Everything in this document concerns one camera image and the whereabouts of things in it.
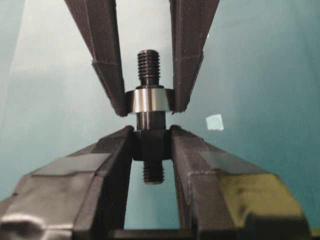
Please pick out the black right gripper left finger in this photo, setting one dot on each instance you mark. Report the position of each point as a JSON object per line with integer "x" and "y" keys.
{"x": 78, "y": 197}

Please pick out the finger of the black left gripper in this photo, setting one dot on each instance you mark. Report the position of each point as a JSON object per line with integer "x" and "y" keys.
{"x": 97, "y": 23}
{"x": 191, "y": 21}

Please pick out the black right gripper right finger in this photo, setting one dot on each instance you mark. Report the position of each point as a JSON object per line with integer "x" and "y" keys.
{"x": 223, "y": 197}

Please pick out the black threaded steel shaft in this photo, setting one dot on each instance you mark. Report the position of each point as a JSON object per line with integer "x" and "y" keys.
{"x": 150, "y": 134}

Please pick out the shiny steel washer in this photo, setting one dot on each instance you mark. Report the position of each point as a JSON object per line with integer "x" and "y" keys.
{"x": 154, "y": 99}

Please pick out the pale tape square marker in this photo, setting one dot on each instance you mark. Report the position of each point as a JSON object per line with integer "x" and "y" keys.
{"x": 215, "y": 122}

